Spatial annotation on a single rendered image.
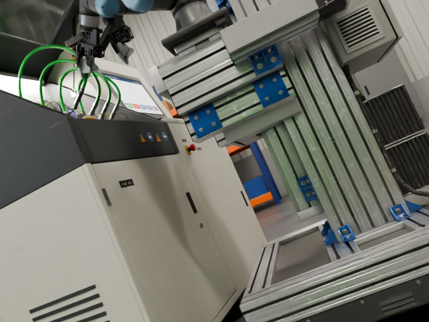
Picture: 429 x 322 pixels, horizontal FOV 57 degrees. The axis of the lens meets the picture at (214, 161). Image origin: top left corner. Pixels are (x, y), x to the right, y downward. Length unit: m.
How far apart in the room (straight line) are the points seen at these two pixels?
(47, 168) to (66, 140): 0.12
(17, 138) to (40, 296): 0.53
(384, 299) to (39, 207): 1.08
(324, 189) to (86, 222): 0.80
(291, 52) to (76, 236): 0.95
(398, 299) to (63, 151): 1.06
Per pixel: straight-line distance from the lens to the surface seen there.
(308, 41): 1.46
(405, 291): 1.19
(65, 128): 1.36
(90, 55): 1.70
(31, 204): 1.47
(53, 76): 2.34
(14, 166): 1.51
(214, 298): 1.71
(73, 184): 1.35
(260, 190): 6.90
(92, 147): 1.37
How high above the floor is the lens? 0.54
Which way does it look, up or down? 5 degrees up
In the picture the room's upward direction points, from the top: 24 degrees counter-clockwise
